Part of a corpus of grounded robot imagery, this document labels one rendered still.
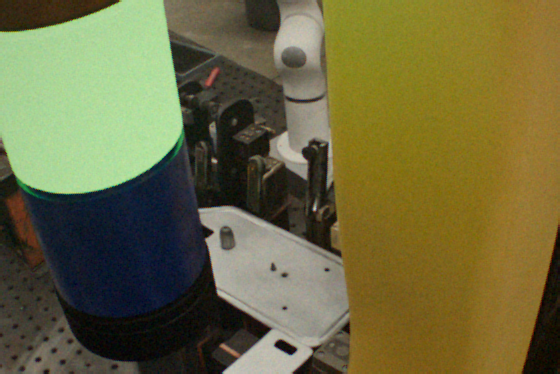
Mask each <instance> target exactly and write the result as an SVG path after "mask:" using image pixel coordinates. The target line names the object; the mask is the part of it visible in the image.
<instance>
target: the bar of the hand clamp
mask: <svg viewBox="0 0 560 374"><path fill-rule="evenodd" d="M302 156H303V158H304V159H305V160H307V161H308V169H307V191H306V213H305V215H306V216H310V215H311V214H312V213H313V212H312V211H311V208H310V207H311V204H312V203H313V202H314V198H317V201H316V221H318V222H319V220H318V213H319V210H320V209H321V207H323V206H324V205H326V191H327V174H328V159H329V142H327V141H324V140H321V139H319V138H316V137H314V138H312V139H311V140H309V145H308V146H305V147H303V148H302Z"/></svg>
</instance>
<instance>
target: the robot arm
mask: <svg viewBox="0 0 560 374"><path fill-rule="evenodd" d="M276 1H277V3H278V6H279V8H280V17H281V28H280V30H279V32H278V35H277V37H276V41H275V45H274V62H275V65H276V68H277V71H278V73H279V74H280V76H281V77H282V87H283V96H284V105H285V115H286V124H287V131H286V132H285V133H284V134H283V135H282V136H281V138H280V139H279V141H278V144H277V147H278V152H279V154H280V155H281V157H283V159H284V160H286V161H288V162H290V163H293V164H297V165H308V161H307V160H305V159H304V158H303V156H302V148H303V147H305V146H308V145H309V140H311V139H312V138H314V137H316V138H319V139H321V140H324V141H327V142H329V159H328V161H329V160H331V159H332V158H333V154H332V138H331V129H330V128H329V118H328V112H327V101H326V84H325V76H324V73H323V72H322V70H321V67H320V48H321V43H322V39H323V36H324V31H325V28H324V24H323V18H322V16H321V11H320V8H319V6H318V3H317V1H316V0H276Z"/></svg>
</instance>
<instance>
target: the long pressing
mask: <svg viewBox="0 0 560 374"><path fill-rule="evenodd" d="M199 214H200V220H201V224H202V225H203V226H205V227H207V228H208V229H210V230H211V231H213V234H212V235H211V236H210V237H209V238H206V239H205V240H206V242H207V244H208V246H209V251H210V256H211V261H212V266H213V271H214V276H215V280H216V286H217V293H218V298H219V299H220V300H222V301H224V303H226V304H228V305H229V306H231V307H233V308H236V309H238V310H239V311H241V312H243V313H244V314H245V315H247V316H248V317H250V318H252V319H253V320H255V321H258V322H260V323H262V324H263V325H264V326H266V327H267V328H269V329H271V330H273V329H277V330H279V331H282V332H283V333H285V334H287V335H288V336H290V337H292V338H293V339H295V340H297V341H299V342H301V343H302V344H304V345H306V346H307V347H311V348H317V347H321V346H323V345H324V344H325V343H326V341H327V340H328V338H329V337H330V336H332V335H333V334H334V333H335V332H336V331H337V330H342V329H343V328H344V327H345V326H346V324H348V323H349V322H350V319H349V313H350V310H349V303H348V296H347V290H346V283H345V278H344V275H345V272H344V265H343V260H342V258H341V257H339V256H337V255H335V254H333V253H331V252H330V251H328V250H326V249H324V248H322V247H317V246H315V245H313V244H311V243H309V242H308V241H306V240H304V239H302V238H300V237H298V236H296V235H294V234H292V233H290V232H288V231H286V230H284V229H283V228H281V227H279V226H275V225H273V224H271V223H269V222H267V221H265V220H263V219H261V218H259V217H257V216H255V215H253V214H251V213H249V212H247V211H245V210H243V209H241V208H239V207H236V206H221V207H213V208H205V209H199ZM224 225H229V226H230V228H231V229H232V231H233V234H234V240H235V247H233V248H232V249H223V248H221V246H220V240H219V230H220V228H221V227H222V226H224ZM272 262H274V263H275V268H276V270H274V271H273V270H271V263H272ZM326 268H328V269H329V271H325V269H326ZM283 272H286V273H287V274H288V275H287V276H286V277H282V273H283ZM283 307H287V310H282V308H283Z"/></svg>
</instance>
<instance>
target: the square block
mask: <svg viewBox="0 0 560 374"><path fill-rule="evenodd" d="M350 342H351V335H350V334H348V333H345V332H344V331H342V330H337V331H336V332H335V333H334V334H333V335H332V336H330V337H329V338H328V340H327V341H326V343H325V344H324V345H323V346H321V347H320V348H319V349H318V350H317V351H316V352H315V353H314V354H313V362H312V367H313V374H347V370H348V359H349V353H350Z"/></svg>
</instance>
